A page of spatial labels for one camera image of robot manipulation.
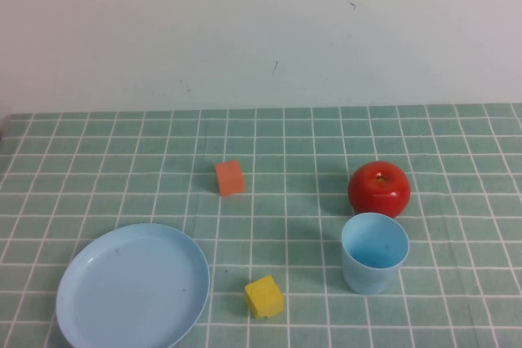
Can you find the light blue plastic cup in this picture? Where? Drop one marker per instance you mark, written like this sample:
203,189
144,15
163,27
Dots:
367,278

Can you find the orange foam cube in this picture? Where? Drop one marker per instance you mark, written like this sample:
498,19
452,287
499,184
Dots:
230,179

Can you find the light blue plastic plate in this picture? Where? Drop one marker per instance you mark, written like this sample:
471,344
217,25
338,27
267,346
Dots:
130,291

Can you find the yellow foam cube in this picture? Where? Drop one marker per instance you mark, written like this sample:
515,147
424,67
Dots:
264,297

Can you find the green white grid tablecloth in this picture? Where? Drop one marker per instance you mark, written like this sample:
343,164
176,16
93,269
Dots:
122,160

